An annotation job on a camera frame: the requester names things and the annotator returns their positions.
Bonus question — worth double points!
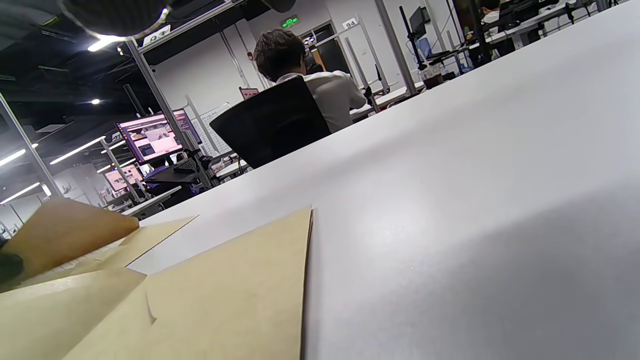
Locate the person's left hand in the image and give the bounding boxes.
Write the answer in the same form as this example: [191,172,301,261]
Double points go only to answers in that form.
[0,249,25,286]

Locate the person's right hand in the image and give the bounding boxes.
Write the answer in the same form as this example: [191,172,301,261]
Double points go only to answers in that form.
[57,0,297,38]

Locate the brown paper envelope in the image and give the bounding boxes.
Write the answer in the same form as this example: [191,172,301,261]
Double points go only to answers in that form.
[0,206,314,360]
[0,197,200,288]

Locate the dark monitor on arm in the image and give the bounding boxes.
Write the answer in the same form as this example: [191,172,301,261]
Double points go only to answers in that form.
[408,6,432,40]

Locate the ceiling strip light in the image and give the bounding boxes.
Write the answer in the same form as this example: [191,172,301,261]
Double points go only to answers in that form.
[87,35,126,53]
[0,144,40,168]
[0,182,41,206]
[50,136,107,166]

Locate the computer monitor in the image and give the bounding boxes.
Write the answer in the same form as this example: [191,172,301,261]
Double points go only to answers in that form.
[114,112,187,166]
[172,108,204,147]
[102,164,147,195]

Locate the white desk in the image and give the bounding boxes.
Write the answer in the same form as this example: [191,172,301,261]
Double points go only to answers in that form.
[349,84,427,122]
[122,186,182,218]

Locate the black keyboard tray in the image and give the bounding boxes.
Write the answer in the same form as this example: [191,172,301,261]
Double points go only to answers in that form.
[144,159,202,185]

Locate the black office chair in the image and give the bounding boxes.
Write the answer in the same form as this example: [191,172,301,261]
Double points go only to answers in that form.
[208,75,332,170]

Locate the black monitor pole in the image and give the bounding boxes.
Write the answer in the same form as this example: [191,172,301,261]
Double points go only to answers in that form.
[398,5,427,72]

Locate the plastic cup of dark drink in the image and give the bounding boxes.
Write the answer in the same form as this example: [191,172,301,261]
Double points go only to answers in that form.
[421,64,447,91]

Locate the aluminium frame post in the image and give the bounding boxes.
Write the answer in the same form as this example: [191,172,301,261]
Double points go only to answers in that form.
[124,39,202,157]
[374,0,420,97]
[0,92,64,200]

